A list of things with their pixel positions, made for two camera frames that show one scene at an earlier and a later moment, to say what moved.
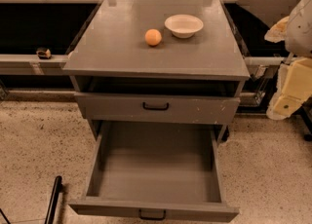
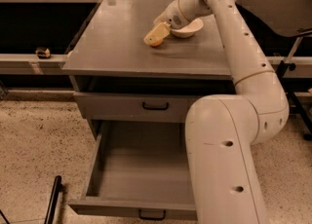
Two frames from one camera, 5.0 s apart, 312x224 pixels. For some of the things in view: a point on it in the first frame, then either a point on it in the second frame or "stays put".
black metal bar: [54, 200] stays put
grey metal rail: [32, 64] stays put
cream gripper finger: [277, 33] -> [173, 17]
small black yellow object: [43, 53] stays put
